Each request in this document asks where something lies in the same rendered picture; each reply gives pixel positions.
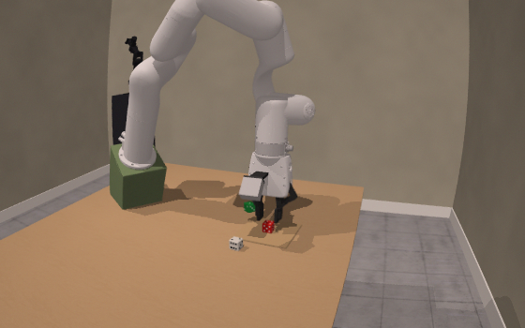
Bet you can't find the dark green die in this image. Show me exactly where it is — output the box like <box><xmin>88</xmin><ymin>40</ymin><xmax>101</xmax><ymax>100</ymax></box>
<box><xmin>244</xmin><ymin>201</ymin><xmax>255</xmax><ymax>213</ymax></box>

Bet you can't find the red die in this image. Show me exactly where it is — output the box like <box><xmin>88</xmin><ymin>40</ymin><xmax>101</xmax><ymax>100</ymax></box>
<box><xmin>262</xmin><ymin>220</ymin><xmax>275</xmax><ymax>233</ymax></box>

